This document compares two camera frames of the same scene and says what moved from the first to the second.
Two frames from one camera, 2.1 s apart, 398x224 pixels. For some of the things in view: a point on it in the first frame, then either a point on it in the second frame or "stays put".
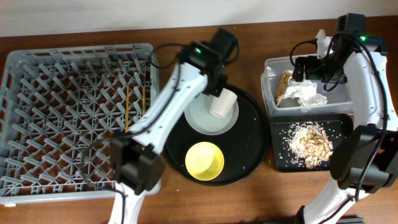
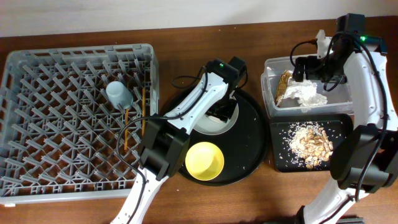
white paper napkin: x=305 y=91 stays put
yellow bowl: x=204 y=161 stays put
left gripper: x=217 y=88 to x=222 y=111
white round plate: x=199 y=117 stays put
